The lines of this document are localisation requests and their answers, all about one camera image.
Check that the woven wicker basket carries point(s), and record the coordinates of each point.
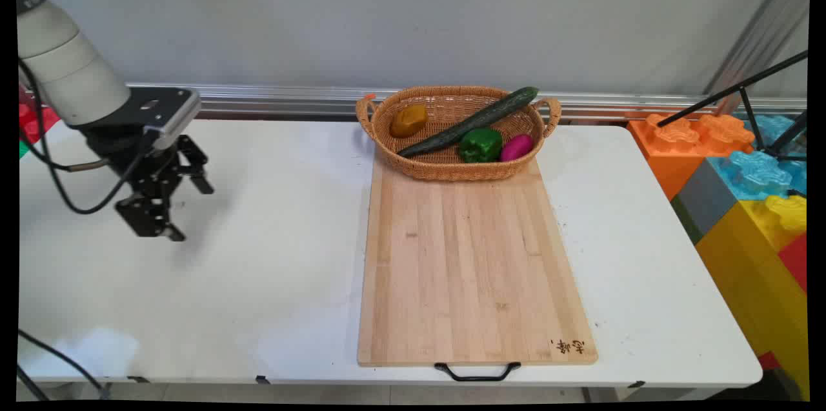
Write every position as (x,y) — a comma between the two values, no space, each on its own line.
(452,162)

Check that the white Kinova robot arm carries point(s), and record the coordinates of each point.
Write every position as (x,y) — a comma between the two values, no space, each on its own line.
(61,69)

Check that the black tripod stand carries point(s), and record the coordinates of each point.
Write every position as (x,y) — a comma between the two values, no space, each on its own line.
(755,108)

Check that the red giant building block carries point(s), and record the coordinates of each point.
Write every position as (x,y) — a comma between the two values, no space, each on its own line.
(795,262)

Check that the long green cucumber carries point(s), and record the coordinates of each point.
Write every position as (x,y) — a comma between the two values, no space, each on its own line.
(471,120)

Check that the brown potato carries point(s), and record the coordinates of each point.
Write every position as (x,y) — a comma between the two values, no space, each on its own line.
(408,120)

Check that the red plastic block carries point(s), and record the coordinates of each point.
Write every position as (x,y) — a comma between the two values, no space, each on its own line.
(35,122)

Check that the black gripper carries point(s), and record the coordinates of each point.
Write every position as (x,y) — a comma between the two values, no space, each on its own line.
(122,143)

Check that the aluminium rail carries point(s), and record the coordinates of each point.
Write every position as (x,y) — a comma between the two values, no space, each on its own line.
(310,101)

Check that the wooden cutting board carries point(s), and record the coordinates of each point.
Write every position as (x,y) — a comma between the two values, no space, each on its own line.
(471,269)

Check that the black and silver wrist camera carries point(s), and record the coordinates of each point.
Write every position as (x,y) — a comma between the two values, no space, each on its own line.
(161,111)

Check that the yellow giant building block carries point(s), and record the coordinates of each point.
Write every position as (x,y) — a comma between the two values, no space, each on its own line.
(761,275)

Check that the green bell pepper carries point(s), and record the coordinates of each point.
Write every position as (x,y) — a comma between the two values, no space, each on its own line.
(481,145)

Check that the purple eggplant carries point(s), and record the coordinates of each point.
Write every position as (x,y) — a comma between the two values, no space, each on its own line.
(516,148)

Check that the blue giant building block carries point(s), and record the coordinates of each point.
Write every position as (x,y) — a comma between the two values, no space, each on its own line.
(761,166)

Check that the grey giant building block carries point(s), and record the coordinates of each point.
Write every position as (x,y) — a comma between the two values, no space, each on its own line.
(703,201)

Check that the orange giant building block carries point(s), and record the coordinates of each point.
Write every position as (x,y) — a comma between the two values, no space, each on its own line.
(677,146)

